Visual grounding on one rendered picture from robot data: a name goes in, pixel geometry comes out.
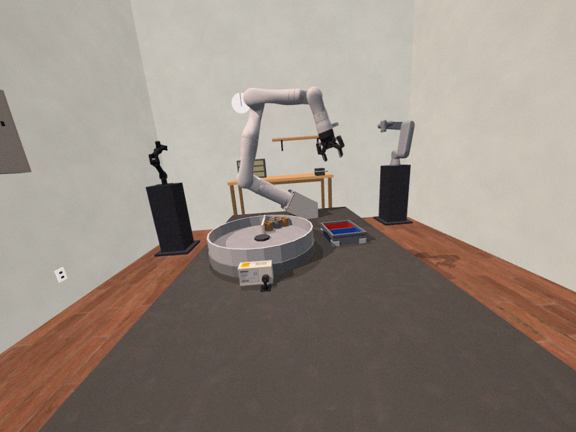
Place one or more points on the white round turntable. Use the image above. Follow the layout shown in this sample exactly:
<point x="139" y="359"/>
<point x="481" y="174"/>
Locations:
<point x="243" y="246"/>

